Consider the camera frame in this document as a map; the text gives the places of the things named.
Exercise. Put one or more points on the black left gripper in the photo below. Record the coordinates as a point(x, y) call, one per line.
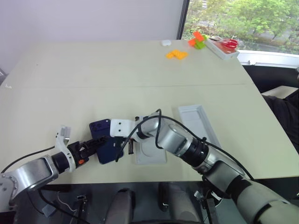
point(79, 151)

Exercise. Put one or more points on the small white scrap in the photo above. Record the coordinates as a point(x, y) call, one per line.
point(8, 86)

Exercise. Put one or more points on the dark blue smartphone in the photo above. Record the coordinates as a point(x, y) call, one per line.
point(106, 152)

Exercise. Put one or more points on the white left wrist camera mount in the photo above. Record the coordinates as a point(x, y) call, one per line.
point(62, 142)

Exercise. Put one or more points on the dark window frame post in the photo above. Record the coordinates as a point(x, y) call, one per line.
point(182, 18)

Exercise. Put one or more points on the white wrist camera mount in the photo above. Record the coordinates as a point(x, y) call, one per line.
point(121, 128)
point(62, 142)

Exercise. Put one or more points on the white phone box base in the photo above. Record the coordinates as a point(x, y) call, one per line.
point(149, 156)

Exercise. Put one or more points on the white flat box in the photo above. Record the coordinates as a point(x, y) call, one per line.
point(219, 51)

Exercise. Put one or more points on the green toy brick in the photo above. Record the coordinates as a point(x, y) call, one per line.
point(201, 44)

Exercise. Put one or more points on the yellow toy brick plate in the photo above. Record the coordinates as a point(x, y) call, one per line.
point(177, 54)

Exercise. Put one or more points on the beige side table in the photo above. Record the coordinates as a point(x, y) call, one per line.
point(279, 92)

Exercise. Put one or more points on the white window sill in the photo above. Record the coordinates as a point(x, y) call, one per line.
point(268, 58)

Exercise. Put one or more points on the small white earbuds case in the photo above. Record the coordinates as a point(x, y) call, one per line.
point(166, 43)

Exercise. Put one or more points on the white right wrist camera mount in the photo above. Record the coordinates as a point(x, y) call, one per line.
point(121, 128)

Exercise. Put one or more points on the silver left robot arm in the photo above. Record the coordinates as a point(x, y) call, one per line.
point(35, 170)

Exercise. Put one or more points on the small grey block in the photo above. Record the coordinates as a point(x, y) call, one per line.
point(49, 210)

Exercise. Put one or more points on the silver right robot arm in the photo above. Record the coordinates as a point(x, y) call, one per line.
point(177, 140)

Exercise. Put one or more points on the white phone box lid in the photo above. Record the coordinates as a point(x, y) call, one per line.
point(198, 119)

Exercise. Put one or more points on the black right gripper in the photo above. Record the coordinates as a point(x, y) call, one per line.
point(118, 141)

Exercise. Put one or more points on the small black connector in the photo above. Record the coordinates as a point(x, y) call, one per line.
point(81, 199)

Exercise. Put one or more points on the small metal clip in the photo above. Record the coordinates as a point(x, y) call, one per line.
point(198, 195)

